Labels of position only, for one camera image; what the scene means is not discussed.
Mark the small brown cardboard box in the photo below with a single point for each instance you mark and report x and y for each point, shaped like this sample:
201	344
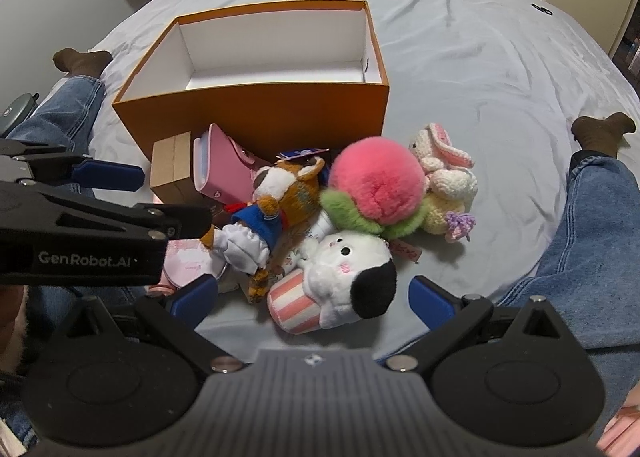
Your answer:
172	167

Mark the grey bed sheet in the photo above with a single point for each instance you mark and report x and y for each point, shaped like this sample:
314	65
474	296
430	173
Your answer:
475	87

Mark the person's right leg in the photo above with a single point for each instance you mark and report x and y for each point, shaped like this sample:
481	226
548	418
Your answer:
590	237

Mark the white cat plush toy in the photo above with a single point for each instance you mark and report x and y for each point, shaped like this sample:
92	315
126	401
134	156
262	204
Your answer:
340	262

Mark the crochet bunny toy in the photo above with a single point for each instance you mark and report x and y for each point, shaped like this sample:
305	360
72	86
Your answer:
445	182

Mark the pink card holder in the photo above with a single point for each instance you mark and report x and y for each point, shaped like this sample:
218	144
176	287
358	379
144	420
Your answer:
222	172

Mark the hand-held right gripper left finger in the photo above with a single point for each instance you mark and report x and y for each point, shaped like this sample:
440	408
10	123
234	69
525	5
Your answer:
192	299

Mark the brown fox plush toy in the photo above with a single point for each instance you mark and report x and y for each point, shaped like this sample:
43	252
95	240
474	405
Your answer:
295	192

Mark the person's left brown sock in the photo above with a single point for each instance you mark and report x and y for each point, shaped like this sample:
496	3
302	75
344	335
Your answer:
80	59

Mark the pink paper tag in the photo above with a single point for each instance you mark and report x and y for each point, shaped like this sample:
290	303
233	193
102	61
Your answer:
406	250

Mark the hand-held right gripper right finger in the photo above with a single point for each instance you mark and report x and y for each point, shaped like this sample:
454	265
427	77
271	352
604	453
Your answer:
430	302

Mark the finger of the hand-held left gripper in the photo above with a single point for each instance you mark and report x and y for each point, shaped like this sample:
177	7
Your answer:
125	222
107	175

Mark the pink peach plush toy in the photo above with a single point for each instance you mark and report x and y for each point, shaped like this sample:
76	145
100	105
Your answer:
375	182

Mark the orange cardboard box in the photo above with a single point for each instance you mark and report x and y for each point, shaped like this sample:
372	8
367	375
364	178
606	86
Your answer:
280	112

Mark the dark blue paper tag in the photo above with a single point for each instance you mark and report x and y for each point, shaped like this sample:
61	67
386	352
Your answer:
300	153

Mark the pink round mirror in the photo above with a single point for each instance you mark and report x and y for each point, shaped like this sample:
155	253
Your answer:
185	262

